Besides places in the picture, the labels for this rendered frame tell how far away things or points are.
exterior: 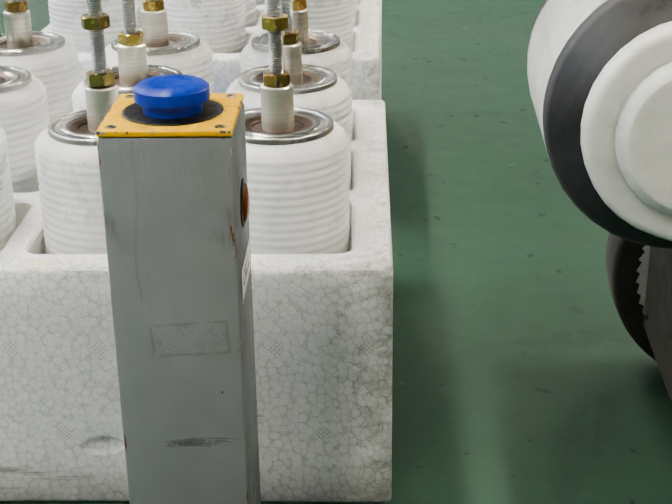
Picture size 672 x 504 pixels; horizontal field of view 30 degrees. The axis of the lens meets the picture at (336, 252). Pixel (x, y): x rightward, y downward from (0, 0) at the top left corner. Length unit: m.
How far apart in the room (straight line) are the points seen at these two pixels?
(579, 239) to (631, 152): 0.73
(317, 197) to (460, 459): 0.24
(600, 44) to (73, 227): 0.39
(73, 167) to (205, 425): 0.21
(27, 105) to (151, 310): 0.33
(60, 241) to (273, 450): 0.20
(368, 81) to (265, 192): 0.52
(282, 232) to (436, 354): 0.30
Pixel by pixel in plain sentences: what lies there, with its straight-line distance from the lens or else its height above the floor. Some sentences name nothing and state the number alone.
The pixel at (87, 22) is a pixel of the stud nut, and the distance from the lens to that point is 0.85.
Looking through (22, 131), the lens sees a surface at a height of 0.22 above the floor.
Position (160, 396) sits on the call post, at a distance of 0.71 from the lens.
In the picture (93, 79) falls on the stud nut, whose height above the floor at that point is 0.29.
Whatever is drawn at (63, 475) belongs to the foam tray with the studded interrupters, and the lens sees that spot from 0.91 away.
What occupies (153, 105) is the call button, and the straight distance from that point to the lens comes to 0.66.
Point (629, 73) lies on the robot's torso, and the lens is 0.61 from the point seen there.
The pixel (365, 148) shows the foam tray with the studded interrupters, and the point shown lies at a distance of 1.03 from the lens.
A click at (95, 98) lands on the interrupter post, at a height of 0.28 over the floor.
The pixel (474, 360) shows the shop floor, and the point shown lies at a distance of 1.08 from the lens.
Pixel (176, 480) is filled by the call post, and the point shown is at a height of 0.11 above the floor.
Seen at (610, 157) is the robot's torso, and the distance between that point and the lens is 0.63.
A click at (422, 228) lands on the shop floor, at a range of 1.35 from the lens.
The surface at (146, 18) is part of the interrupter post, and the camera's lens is 1.08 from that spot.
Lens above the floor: 0.51
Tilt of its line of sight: 23 degrees down
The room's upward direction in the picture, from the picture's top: 1 degrees counter-clockwise
